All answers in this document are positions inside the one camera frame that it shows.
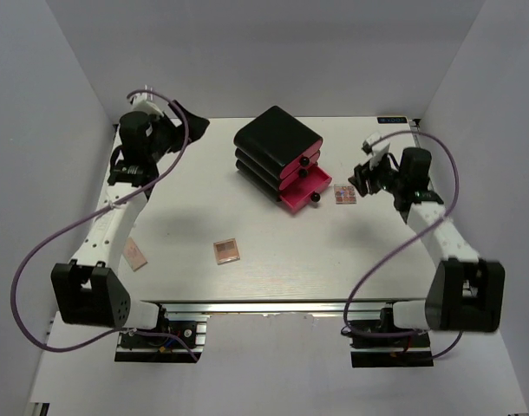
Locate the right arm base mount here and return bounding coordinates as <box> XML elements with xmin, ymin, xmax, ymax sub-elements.
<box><xmin>341</xmin><ymin>307</ymin><xmax>434</xmax><ymax>368</ymax></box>

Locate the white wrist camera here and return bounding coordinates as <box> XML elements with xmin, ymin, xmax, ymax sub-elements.
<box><xmin>127</xmin><ymin>88</ymin><xmax>164</xmax><ymax>118</ymax></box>
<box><xmin>362</xmin><ymin>132</ymin><xmax>389</xmax><ymax>170</ymax></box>

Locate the floral pink palette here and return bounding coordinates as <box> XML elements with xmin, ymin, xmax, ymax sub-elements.
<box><xmin>334</xmin><ymin>185</ymin><xmax>356</xmax><ymax>205</ymax></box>

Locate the pink bottom drawer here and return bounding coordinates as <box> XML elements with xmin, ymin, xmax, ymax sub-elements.
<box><xmin>279</xmin><ymin>164</ymin><xmax>332</xmax><ymax>214</ymax></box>

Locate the four-colour eyeshadow palette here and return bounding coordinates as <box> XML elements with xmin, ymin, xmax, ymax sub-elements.
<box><xmin>213</xmin><ymin>238</ymin><xmax>240</xmax><ymax>265</ymax></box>

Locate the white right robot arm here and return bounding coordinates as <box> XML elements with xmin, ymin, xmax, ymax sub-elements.
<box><xmin>349</xmin><ymin>147</ymin><xmax>505</xmax><ymax>346</ymax></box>

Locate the pink blush palette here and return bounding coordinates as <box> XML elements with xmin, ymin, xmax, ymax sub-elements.
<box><xmin>122</xmin><ymin>237</ymin><xmax>147</xmax><ymax>271</ymax></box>

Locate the right blue corner label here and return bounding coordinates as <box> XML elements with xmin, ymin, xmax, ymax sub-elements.
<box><xmin>376</xmin><ymin>116</ymin><xmax>408</xmax><ymax>124</ymax></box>

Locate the pink top drawer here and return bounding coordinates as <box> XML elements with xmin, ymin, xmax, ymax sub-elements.
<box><xmin>284</xmin><ymin>138</ymin><xmax>323</xmax><ymax>169</ymax></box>

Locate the aluminium table front rail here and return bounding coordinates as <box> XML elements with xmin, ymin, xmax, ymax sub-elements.
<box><xmin>138</xmin><ymin>298</ymin><xmax>430</xmax><ymax>316</ymax></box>

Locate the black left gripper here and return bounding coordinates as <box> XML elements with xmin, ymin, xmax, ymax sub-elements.
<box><xmin>147</xmin><ymin>101</ymin><xmax>209</xmax><ymax>163</ymax></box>

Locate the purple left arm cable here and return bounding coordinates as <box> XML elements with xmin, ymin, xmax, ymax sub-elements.
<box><xmin>10</xmin><ymin>88</ymin><xmax>203</xmax><ymax>363</ymax></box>

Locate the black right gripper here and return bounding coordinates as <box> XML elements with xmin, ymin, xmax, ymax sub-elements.
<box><xmin>348</xmin><ymin>152</ymin><xmax>405</xmax><ymax>198</ymax></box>

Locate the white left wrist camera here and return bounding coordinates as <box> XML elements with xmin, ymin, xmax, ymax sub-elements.
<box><xmin>127</xmin><ymin>88</ymin><xmax>164</xmax><ymax>118</ymax></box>

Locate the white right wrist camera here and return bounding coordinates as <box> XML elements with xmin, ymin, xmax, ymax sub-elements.
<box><xmin>362</xmin><ymin>132</ymin><xmax>389</xmax><ymax>170</ymax></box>

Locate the black drawer organizer cabinet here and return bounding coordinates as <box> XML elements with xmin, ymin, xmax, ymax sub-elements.
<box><xmin>233</xmin><ymin>106</ymin><xmax>323</xmax><ymax>202</ymax></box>

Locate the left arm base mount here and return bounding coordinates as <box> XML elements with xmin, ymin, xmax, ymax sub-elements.
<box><xmin>114</xmin><ymin>314</ymin><xmax>208</xmax><ymax>364</ymax></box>

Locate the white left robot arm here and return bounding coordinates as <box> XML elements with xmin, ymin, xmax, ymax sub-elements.
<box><xmin>51</xmin><ymin>99</ymin><xmax>210</xmax><ymax>346</ymax></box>

